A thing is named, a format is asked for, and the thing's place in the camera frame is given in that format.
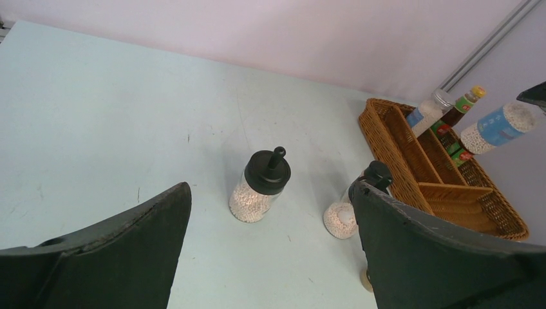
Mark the yellow-cap sauce bottle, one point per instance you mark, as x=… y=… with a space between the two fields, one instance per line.
x=459 y=154
x=462 y=105

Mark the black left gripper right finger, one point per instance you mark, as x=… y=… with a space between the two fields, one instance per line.
x=417 y=260

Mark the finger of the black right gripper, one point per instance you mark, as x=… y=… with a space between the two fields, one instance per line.
x=535 y=95

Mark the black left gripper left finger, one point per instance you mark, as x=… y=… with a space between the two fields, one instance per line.
x=126 y=261

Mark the large black-lid jar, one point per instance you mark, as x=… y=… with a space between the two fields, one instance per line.
x=339 y=218

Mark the black-spout-lid jar white beads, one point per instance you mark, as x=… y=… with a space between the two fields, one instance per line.
x=264 y=178

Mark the front black-lid spice jar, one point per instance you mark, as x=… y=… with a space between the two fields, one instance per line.
x=365 y=280

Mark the aluminium corner frame right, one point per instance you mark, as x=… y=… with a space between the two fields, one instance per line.
x=490 y=42

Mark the wicker divided basket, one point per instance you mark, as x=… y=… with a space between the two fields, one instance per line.
x=426 y=178

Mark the blue-label silver-lid jar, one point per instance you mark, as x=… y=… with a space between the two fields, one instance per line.
x=502 y=126
x=430 y=111

